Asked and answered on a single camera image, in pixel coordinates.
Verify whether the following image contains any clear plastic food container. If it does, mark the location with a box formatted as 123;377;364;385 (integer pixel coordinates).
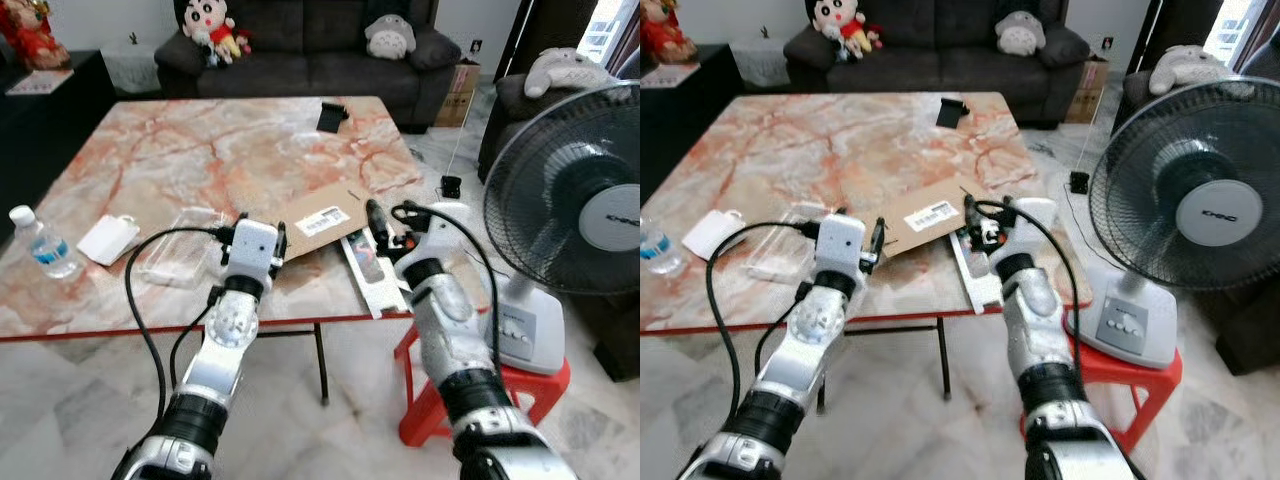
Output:
745;202;831;285
138;206;228;292

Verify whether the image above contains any brown cardboard sheet with label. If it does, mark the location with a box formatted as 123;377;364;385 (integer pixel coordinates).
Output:
880;177;977;258
275;183;377;264

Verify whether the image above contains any long white packaging box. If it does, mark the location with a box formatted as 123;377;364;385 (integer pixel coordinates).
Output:
341;231;412;320
950;227;1005;314

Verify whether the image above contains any orange marble folding table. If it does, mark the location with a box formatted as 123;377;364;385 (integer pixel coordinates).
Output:
0;95;493;406
640;92;1096;411

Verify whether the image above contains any white flat pouch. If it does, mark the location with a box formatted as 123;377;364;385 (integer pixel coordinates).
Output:
77;214;142;267
683;208;747;261

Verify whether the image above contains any brown cardboard box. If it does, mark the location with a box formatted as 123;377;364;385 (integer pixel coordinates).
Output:
436;60;482;129
1064;57;1110;125

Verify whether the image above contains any dark grey sofa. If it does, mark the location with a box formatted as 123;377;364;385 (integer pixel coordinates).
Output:
154;0;463;132
783;0;1092;129

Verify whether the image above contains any white lace basket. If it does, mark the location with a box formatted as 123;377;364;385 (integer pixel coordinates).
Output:
100;40;163;96
728;38;791;91

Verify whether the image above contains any small grey Totoro plush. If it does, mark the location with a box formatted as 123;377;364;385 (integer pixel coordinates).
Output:
363;14;418;60
994;10;1048;57

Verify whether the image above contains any cartoon boy plush doll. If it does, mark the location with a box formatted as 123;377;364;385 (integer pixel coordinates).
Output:
178;0;253;68
805;0;884;63

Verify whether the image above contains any clear plastic water bottle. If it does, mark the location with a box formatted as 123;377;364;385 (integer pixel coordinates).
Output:
9;205;81;280
640;215;684;278

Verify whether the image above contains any red plastic stool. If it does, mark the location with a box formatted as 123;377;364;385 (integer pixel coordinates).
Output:
394;324;572;448
1020;338;1185;453

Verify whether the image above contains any grey table fan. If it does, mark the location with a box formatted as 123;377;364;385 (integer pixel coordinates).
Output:
1063;75;1280;371
482;82;641;377

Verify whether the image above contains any printed paper card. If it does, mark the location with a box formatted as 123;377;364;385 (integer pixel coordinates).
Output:
5;68;76;97
640;63;702;90

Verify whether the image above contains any red festive figurine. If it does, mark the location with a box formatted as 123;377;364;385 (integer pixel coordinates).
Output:
640;0;699;66
0;0;72;71

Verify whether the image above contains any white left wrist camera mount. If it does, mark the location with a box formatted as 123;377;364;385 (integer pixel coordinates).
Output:
815;214;867;279
226;219;281;283

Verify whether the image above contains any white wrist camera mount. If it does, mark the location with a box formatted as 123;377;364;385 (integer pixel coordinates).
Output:
1000;197;1057;257
815;214;867;279
226;219;281;283
413;203;472;263

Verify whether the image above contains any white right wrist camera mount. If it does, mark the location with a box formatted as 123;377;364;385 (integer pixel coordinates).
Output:
413;203;472;263
1000;197;1057;257

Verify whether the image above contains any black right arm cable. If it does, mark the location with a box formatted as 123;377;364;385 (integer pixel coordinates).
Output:
972;197;1086;386
390;200;503;386

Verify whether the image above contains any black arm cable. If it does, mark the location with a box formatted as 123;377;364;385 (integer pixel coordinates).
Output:
390;200;503;386
972;197;1086;386
123;226;233;419
703;222;823;426

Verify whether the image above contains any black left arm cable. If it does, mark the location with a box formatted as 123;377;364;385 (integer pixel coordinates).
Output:
123;226;233;419
703;222;823;426

